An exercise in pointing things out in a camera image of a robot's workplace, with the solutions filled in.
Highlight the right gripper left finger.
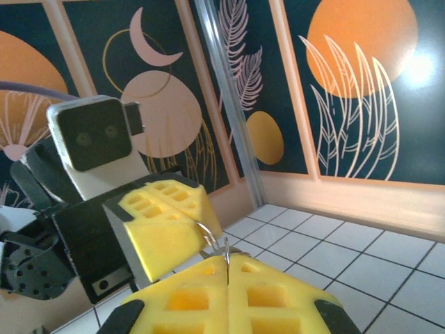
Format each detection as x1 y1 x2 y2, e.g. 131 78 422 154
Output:
97 256 229 334

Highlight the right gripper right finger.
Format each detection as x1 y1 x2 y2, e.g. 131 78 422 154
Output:
227 252 362 334

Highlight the aluminium corner post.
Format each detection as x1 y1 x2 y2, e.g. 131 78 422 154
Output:
194 0 268 209

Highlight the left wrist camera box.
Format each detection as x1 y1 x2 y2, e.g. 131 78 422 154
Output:
47 95 156 202

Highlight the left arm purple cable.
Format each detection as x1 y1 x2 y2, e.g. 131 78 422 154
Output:
0 80 79 102

